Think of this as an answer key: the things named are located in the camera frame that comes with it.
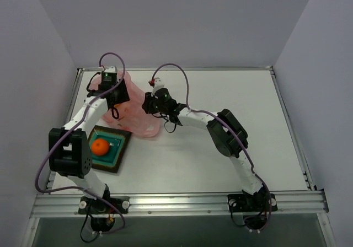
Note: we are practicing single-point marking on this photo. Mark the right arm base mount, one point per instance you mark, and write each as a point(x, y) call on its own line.
point(256, 210)

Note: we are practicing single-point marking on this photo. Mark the pink plastic bag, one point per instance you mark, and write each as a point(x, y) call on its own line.
point(131, 115)

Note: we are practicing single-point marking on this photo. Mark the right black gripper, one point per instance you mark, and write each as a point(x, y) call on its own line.
point(148, 103)

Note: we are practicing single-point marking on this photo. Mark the teal square plate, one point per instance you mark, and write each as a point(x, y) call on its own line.
point(118, 140)

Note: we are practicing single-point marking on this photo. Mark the front aluminium rail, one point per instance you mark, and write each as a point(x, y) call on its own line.
point(196, 204)

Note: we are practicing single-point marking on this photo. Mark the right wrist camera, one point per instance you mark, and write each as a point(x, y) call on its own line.
point(156, 84)

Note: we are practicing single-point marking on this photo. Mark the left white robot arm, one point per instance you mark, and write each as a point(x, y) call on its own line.
point(95, 106)

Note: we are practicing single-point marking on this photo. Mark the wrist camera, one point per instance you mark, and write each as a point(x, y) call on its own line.
point(156, 84)
point(108, 78)

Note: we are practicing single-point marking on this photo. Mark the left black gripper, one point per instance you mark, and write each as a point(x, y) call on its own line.
point(121, 90)

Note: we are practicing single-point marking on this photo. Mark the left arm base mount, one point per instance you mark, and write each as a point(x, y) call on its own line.
point(103, 217)

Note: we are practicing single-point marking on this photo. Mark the back aluminium rail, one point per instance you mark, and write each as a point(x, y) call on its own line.
point(172, 68)

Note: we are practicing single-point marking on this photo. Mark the right side aluminium rail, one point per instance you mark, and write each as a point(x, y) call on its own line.
point(295, 140)

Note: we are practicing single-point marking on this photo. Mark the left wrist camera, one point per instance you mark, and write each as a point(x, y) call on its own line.
point(108, 78)

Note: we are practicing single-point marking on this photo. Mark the fake orange fruit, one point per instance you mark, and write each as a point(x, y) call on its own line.
point(100, 147)

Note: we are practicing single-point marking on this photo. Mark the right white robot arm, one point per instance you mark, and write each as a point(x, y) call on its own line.
point(226, 132)

